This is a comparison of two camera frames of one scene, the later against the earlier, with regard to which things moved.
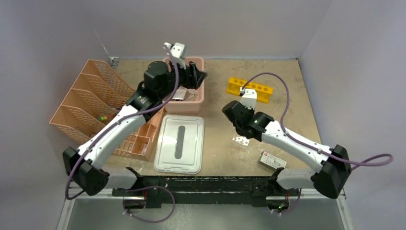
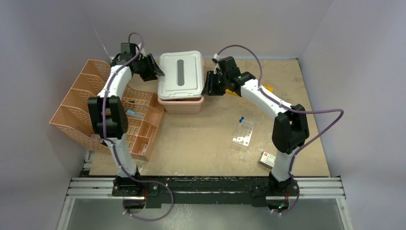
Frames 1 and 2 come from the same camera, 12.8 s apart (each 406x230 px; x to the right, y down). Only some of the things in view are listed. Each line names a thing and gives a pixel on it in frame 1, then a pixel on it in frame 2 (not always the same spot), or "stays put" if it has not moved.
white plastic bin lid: (180, 144) -> (182, 75)
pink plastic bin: (192, 106) stays put
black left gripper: (193, 76) -> (153, 70)
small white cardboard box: (271, 161) stays put
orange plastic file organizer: (97, 93) stays put
